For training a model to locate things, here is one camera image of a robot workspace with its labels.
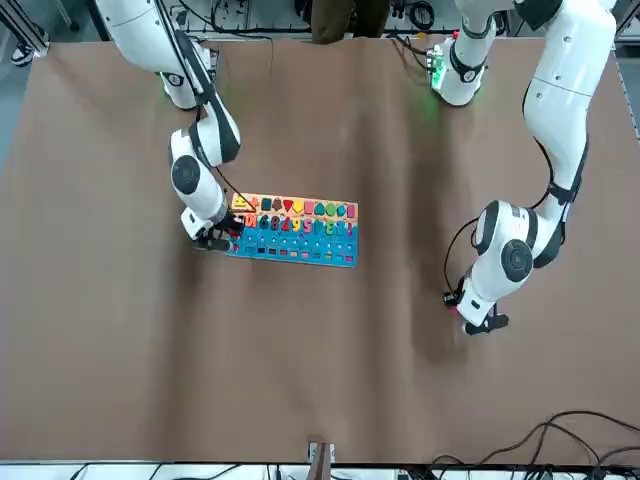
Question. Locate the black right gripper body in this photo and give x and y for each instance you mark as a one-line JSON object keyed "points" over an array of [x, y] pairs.
{"points": [[230, 231]]}

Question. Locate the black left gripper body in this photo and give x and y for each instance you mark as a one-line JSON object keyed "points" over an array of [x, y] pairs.
{"points": [[453, 296]]}

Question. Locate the orange number ten piece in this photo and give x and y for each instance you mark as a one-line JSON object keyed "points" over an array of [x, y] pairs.
{"points": [[251, 221]]}

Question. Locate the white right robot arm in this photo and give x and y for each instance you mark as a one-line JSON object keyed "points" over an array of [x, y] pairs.
{"points": [[140, 30]]}

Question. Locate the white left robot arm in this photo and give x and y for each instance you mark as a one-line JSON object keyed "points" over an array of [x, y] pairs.
{"points": [[565, 75]]}

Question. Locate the colourful wooden toy board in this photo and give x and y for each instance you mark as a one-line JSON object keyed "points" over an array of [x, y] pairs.
{"points": [[300, 245]]}

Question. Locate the yellow equals sign piece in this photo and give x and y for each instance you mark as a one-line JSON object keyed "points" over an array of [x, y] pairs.
{"points": [[241, 203]]}

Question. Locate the dark number nine piece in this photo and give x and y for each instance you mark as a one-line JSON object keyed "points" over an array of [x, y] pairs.
{"points": [[263, 221]]}

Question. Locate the orange plus sign piece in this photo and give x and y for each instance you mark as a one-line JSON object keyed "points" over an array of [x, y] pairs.
{"points": [[254, 203]]}

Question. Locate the dark number eight piece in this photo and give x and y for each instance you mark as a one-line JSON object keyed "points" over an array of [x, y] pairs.
{"points": [[274, 222]]}

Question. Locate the dark teal square piece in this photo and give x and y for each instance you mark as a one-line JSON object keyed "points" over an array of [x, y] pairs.
{"points": [[266, 204]]}

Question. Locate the brown star piece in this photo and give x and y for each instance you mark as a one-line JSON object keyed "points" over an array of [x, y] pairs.
{"points": [[278, 204]]}

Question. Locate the red triangle piece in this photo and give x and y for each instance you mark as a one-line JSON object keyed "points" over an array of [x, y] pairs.
{"points": [[289, 204]]}

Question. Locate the yellow number six piece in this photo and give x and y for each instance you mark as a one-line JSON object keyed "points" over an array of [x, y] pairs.
{"points": [[297, 223]]}

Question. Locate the yellow pentagon piece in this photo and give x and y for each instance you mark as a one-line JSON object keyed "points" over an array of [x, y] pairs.
{"points": [[299, 205]]}

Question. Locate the pink number five piece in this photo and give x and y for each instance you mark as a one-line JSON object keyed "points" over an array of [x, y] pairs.
{"points": [[308, 224]]}

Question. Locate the pink square piece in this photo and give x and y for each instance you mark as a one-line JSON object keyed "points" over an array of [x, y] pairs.
{"points": [[310, 206]]}

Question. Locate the blue number four piece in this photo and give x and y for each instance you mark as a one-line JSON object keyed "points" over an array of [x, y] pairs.
{"points": [[318, 225]]}

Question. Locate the green number three piece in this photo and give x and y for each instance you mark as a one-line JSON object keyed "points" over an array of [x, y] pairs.
{"points": [[330, 228]]}

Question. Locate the green circle piece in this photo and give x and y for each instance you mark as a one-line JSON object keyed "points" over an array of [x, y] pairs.
{"points": [[331, 208]]}

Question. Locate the blue number two piece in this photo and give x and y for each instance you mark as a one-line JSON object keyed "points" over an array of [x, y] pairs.
{"points": [[341, 229]]}

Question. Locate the blue hexagon piece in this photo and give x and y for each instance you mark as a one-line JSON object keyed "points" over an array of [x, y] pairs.
{"points": [[341, 209]]}

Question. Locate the number one piece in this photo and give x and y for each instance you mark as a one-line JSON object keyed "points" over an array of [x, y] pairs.
{"points": [[350, 229]]}

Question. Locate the person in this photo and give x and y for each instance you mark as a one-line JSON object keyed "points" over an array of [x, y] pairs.
{"points": [[345, 20]]}

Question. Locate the person's foot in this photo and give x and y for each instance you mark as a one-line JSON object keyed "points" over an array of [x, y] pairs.
{"points": [[22, 54]]}

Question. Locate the aluminium frame post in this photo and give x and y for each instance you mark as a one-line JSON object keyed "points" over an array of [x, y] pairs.
{"points": [[320, 460], [25, 27]]}

